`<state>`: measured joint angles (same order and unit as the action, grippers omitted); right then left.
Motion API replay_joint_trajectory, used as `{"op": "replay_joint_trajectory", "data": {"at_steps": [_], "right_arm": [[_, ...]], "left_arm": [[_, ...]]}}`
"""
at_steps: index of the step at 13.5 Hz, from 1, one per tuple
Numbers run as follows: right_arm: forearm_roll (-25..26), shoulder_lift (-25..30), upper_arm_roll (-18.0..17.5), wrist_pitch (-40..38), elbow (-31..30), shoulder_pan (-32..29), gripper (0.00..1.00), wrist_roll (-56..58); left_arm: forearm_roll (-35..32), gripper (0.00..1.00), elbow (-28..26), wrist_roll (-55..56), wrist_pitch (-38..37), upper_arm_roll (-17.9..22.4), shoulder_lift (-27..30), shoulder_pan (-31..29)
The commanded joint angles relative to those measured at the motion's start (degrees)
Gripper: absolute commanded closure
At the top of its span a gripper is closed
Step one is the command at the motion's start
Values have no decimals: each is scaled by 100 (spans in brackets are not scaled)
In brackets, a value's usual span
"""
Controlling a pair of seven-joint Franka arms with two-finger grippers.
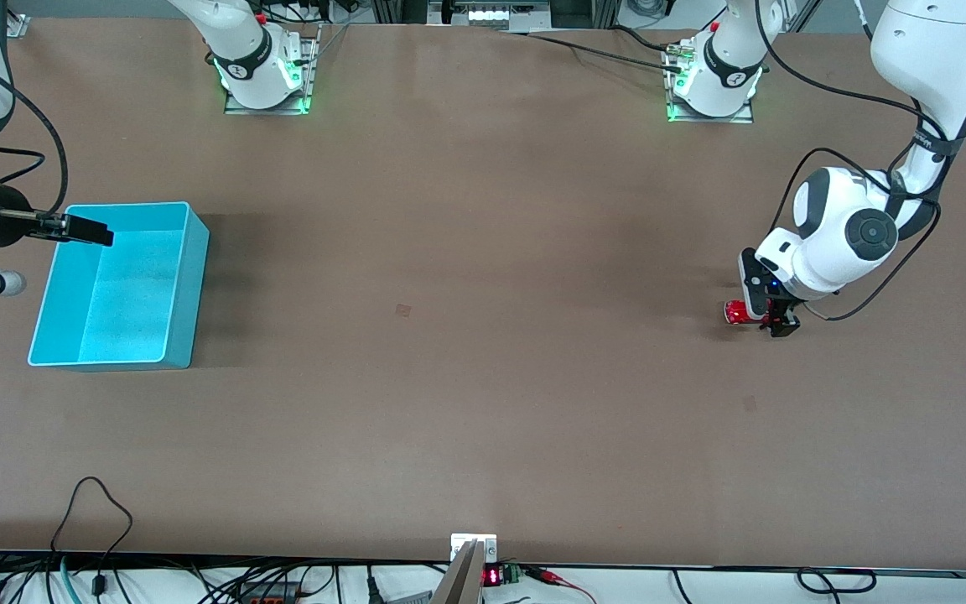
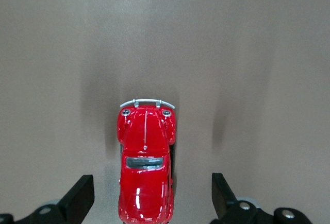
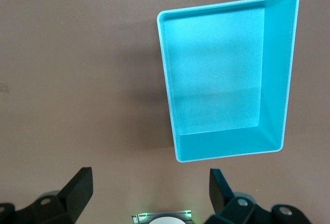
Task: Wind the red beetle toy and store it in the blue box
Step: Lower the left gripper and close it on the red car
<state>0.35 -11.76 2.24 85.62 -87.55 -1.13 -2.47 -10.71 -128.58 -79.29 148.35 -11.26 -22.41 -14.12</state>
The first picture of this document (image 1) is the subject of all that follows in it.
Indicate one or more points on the red beetle toy car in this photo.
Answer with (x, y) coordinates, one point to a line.
(734, 313)

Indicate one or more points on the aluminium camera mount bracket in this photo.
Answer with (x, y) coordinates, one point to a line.
(462, 579)

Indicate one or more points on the red digit display module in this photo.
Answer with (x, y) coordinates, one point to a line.
(493, 576)

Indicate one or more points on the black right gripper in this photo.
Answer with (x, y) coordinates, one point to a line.
(3, 216)

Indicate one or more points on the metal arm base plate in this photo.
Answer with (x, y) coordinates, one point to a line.
(265, 110)
(709, 120)

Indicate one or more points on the lit metal rack device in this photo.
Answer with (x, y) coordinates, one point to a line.
(491, 15)

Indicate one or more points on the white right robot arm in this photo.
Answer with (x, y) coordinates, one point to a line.
(240, 50)

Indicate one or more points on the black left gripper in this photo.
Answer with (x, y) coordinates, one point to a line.
(784, 324)

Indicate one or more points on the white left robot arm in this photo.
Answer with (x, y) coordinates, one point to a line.
(835, 226)

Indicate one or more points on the aluminium frame profile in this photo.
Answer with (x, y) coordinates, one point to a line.
(20, 27)

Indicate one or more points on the dark power strip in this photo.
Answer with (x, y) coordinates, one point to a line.
(269, 594)

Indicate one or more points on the blue plastic box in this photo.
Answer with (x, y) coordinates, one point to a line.
(127, 294)

